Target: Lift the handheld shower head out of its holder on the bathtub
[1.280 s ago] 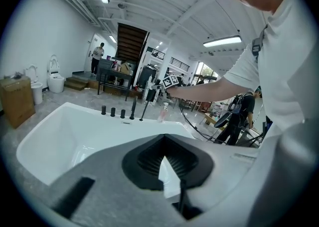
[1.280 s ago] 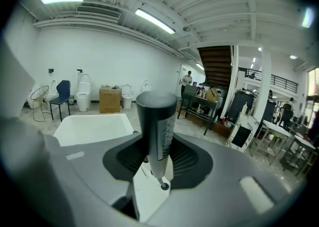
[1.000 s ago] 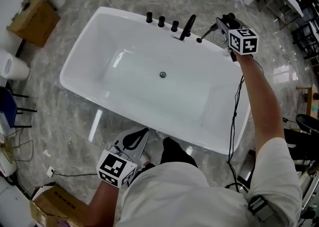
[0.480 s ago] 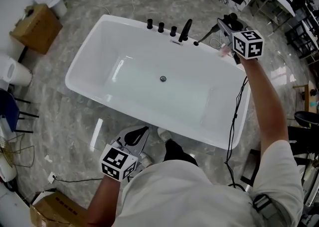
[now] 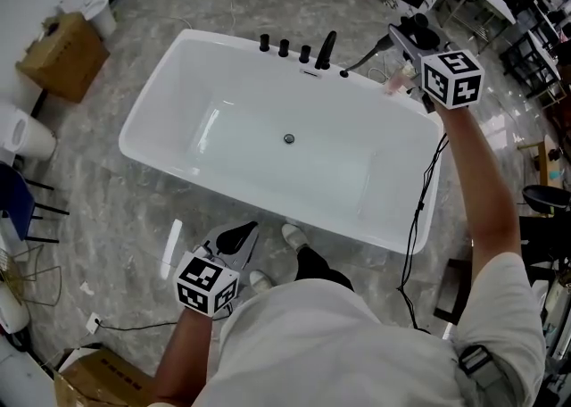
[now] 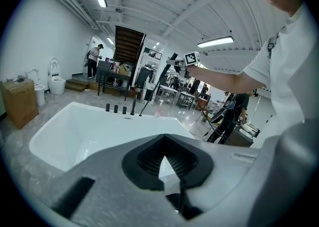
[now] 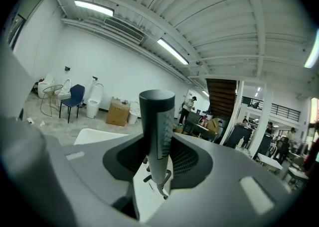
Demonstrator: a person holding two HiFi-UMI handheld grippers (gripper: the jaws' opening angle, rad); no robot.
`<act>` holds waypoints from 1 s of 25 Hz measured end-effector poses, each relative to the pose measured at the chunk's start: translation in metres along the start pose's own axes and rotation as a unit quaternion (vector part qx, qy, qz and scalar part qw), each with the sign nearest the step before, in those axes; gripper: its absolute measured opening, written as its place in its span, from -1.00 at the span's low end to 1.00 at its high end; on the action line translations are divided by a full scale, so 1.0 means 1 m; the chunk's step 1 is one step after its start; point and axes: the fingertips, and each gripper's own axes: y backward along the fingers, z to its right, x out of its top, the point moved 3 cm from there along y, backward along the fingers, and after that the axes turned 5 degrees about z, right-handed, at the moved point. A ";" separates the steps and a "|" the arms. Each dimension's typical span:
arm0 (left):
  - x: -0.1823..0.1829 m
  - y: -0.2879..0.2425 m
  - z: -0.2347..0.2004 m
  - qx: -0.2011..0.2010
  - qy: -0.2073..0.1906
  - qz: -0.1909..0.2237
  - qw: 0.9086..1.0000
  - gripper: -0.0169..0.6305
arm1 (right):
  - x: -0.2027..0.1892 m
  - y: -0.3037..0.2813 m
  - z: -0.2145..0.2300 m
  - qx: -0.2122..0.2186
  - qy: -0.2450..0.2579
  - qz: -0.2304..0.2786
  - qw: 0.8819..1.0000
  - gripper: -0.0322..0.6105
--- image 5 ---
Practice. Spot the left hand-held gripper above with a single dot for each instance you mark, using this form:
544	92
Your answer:
205	282

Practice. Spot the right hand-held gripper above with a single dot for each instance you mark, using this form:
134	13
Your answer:
450	79

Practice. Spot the person's left forearm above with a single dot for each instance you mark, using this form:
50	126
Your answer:
187	351

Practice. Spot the person's right forearm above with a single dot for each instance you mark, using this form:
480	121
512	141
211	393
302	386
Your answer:
477	182

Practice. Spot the white bathtub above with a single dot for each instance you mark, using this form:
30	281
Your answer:
267	173

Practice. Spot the black peg base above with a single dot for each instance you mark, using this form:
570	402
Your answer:
344	73

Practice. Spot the person's left white shoe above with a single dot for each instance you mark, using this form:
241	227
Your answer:
261	280

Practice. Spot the person's white shoe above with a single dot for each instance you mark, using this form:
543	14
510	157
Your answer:
294	235
261	280

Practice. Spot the pink soap bottle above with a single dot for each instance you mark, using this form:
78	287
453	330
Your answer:
394	81

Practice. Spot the person's right white shoe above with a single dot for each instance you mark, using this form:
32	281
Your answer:
294	235

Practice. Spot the person's black trousers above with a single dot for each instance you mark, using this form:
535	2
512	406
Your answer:
319	267

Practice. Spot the black curved faucet spout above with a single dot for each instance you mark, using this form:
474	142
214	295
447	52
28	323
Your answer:
325	50

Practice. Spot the black faucet knob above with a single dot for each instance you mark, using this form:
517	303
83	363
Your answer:
283	48
305	53
264	43

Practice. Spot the round metal tub drain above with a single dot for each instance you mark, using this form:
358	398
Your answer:
289	138

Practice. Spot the person's white shirt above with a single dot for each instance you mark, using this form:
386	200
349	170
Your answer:
334	351

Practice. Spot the white paper scrap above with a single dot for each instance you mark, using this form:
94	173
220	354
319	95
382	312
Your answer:
85	288

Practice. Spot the gold side table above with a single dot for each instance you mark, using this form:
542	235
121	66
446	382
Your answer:
548	160

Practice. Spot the open cardboard box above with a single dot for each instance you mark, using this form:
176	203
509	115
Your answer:
102	380

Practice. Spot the dark wooden table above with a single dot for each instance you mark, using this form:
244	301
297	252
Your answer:
452	296

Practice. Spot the blue chair with black legs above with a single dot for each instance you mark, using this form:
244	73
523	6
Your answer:
15	204

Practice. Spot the white toilet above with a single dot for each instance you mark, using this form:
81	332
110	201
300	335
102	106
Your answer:
11	309
24	133
98	14

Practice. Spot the brown cardboard box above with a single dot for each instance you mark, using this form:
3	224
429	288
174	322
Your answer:
62	57

